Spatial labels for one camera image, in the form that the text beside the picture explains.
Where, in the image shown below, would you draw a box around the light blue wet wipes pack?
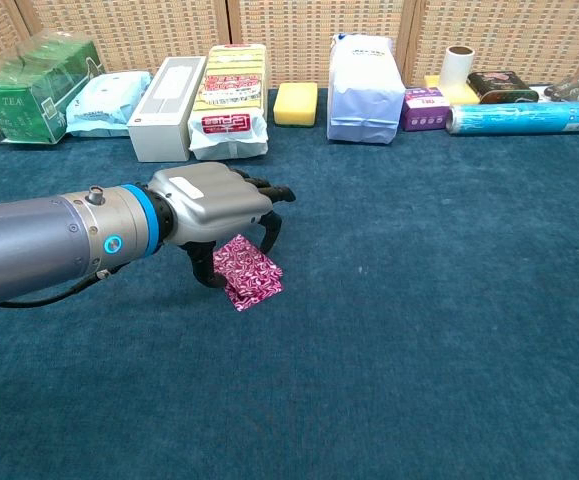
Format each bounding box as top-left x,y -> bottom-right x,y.
65,70 -> 154,139

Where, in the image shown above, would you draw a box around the long white cardboard box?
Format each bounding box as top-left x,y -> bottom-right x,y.
126,55 -> 208,164

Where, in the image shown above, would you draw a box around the clear box green tea bags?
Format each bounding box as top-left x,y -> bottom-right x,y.
0,29 -> 106,146

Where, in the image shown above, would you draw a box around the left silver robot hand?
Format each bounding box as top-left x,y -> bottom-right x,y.
146,162 -> 297,290

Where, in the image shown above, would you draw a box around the small purple box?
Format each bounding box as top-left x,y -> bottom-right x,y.
400,86 -> 451,133

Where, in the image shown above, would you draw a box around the dark metal tin can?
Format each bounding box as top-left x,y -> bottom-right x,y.
466,70 -> 541,105

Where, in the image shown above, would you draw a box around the yellow red snack package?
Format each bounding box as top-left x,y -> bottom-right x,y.
187,43 -> 270,161

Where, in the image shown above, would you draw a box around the white paper bag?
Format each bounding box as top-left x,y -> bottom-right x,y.
326,33 -> 407,146

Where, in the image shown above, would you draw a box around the blue cling film roll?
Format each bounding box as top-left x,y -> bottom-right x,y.
445,101 -> 579,137

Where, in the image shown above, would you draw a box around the yellow sponge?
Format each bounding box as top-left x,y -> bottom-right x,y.
273,82 -> 319,128
423,74 -> 481,106

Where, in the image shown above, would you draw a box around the white paper roll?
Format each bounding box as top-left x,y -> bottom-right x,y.
438,45 -> 476,100

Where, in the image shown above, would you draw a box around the teal felt table cover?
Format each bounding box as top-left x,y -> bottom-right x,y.
0,88 -> 579,480

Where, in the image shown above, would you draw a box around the wicker folding screen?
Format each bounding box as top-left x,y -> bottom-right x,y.
0,0 -> 579,89

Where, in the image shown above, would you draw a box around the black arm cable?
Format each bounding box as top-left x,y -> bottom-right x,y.
0,263 -> 133,309

